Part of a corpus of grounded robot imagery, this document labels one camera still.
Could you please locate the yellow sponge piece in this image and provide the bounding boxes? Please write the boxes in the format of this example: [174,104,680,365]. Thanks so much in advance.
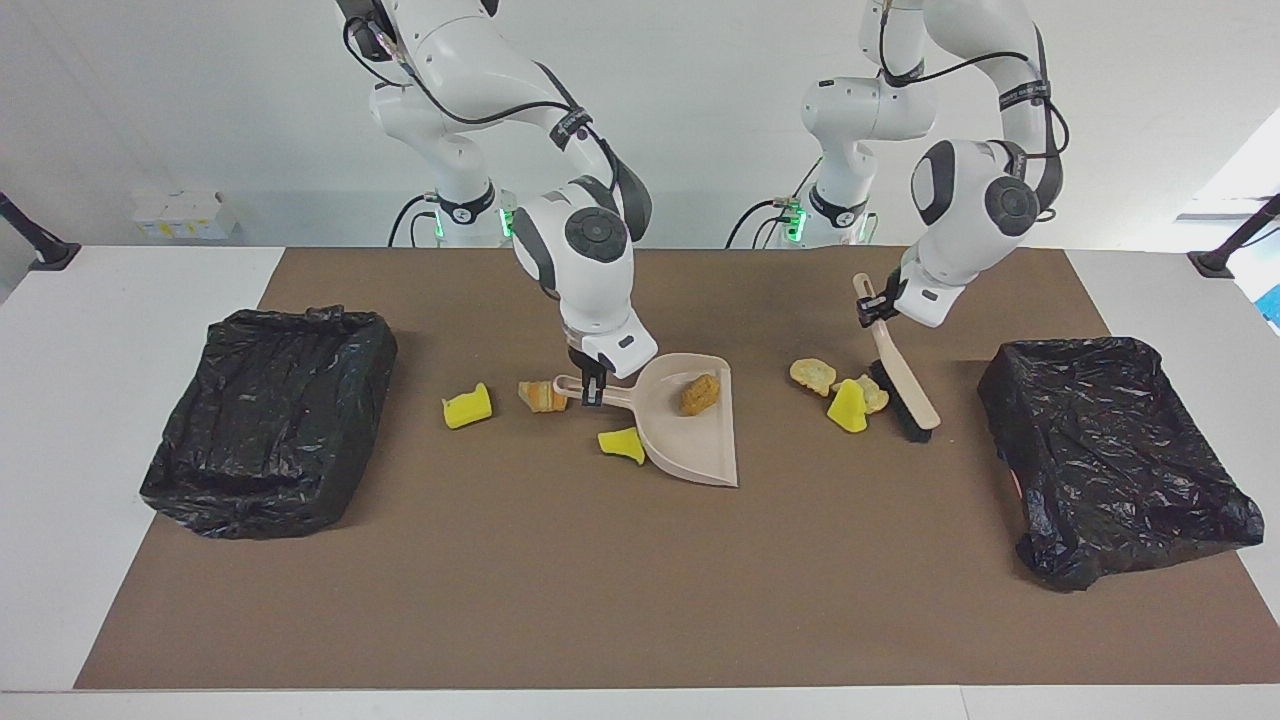
[442,383,494,431]
[827,378,869,434]
[597,426,648,467]

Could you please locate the beige brush black bristles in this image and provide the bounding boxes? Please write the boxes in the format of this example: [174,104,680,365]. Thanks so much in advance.
[852,273,942,443]

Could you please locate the flaky pastry piece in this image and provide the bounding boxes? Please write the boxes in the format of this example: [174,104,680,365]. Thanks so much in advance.
[832,374,890,415]
[789,358,838,398]

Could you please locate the beige plastic dustpan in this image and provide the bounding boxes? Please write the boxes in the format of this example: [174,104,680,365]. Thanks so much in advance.
[553,354,739,489]

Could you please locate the black bag lined bin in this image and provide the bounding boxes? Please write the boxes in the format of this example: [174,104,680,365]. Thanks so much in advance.
[977,336,1266,593]
[139,306,399,541]

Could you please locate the brown table mat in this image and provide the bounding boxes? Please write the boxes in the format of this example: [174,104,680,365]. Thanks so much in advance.
[74,247,1280,691]

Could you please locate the white cardboard box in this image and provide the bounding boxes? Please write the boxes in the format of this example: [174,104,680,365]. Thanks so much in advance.
[130,190,241,241]

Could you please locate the left arm base cable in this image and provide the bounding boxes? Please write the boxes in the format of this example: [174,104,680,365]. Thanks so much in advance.
[725,198,801,249]

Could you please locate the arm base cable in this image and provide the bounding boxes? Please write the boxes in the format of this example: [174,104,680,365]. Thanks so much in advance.
[725,198,801,249]
[388,193,441,248]

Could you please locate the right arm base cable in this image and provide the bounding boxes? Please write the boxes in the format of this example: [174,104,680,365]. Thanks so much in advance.
[388,193,441,248]

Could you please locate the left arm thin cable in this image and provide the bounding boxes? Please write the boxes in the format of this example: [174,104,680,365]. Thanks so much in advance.
[878,0,1069,216]

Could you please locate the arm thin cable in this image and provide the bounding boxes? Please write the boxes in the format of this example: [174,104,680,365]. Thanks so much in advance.
[343,15,601,151]
[878,0,1069,216]

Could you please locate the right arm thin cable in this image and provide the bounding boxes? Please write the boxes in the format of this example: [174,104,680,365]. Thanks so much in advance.
[343,15,601,151]

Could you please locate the black camera stand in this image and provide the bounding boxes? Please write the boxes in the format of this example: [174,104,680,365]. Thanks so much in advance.
[0,190,81,272]
[1188,193,1280,278]

